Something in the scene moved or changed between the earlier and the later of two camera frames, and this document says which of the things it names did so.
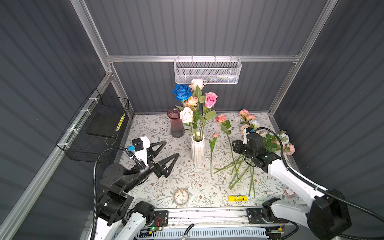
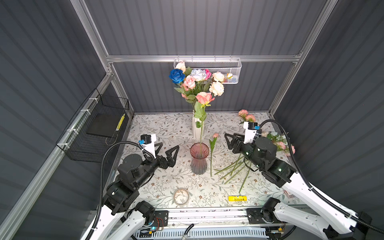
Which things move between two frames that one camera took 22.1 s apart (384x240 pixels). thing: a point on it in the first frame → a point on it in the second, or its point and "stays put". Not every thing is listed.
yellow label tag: (237, 198) stays put
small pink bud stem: (212, 145) stays put
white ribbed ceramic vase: (198, 149) → (196, 131)
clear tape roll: (181, 196) stays put
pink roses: (196, 109) → (199, 86)
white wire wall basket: (210, 71) stays put
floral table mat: (225, 178) stays put
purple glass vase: (177, 128) → (199, 152)
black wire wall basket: (96, 128) stays put
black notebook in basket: (104, 124) stays put
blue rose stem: (182, 92) → (177, 76)
